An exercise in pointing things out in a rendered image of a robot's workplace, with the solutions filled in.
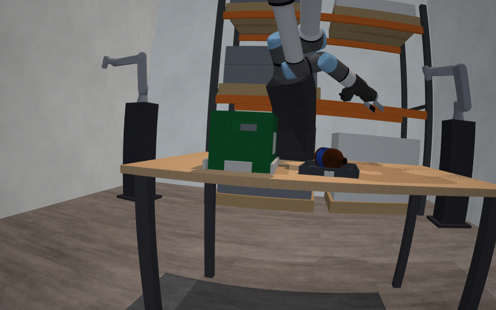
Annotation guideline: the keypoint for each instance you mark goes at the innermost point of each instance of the green plastic bottle crate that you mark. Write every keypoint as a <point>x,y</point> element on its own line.
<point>228,142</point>

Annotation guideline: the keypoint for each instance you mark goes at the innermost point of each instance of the brown bottle with blue label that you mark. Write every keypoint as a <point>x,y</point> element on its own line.
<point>328,157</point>

